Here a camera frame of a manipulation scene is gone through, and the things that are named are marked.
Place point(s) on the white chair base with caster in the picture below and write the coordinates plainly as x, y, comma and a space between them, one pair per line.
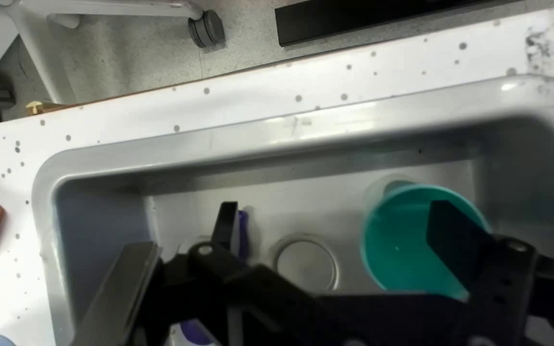
97, 10

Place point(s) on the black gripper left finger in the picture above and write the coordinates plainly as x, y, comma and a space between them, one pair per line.
126, 289

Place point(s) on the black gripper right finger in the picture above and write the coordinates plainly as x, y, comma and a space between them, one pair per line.
463, 250

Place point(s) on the grey toy sink basin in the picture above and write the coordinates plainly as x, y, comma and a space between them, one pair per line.
289, 166

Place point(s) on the black flat panel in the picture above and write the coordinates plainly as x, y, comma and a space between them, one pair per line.
366, 20

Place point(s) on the green plastic cup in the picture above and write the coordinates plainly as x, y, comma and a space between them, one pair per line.
395, 250

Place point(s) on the wooden toy kitchen unit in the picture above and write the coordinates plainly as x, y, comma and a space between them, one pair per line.
355, 77

